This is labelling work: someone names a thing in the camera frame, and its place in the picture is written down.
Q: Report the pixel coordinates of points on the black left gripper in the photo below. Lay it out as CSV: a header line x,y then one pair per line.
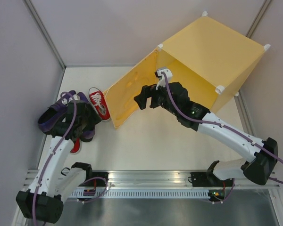
x,y
95,118

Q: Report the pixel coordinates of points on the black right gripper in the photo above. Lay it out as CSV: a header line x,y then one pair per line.
x,y
148,91

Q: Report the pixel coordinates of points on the yellow cabinet door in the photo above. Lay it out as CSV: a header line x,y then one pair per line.
x,y
119,97

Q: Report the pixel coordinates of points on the red sneaker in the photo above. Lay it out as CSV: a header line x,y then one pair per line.
x,y
97,99
77,147

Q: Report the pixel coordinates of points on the red sneaker front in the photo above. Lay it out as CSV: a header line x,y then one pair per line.
x,y
77,147

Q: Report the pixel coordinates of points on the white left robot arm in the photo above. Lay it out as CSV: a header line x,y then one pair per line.
x,y
45,197

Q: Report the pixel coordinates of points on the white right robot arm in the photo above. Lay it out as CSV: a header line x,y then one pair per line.
x,y
258,156

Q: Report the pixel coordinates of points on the yellow plastic shoe cabinet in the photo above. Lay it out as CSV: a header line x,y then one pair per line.
x,y
210,60

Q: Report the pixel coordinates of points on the purple loafer inner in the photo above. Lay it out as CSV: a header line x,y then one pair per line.
x,y
86,118

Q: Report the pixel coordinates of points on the purple loafer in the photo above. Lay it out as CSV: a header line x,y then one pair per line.
x,y
49,118
86,118

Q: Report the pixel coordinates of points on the purple loafer left outer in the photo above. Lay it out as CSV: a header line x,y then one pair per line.
x,y
49,118

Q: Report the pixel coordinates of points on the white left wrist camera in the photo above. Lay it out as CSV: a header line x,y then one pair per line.
x,y
67,97

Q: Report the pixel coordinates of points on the aluminium mounting rail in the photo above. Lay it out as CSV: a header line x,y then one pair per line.
x,y
161,179

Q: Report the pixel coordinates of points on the white slotted cable duct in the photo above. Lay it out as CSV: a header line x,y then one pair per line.
x,y
142,193

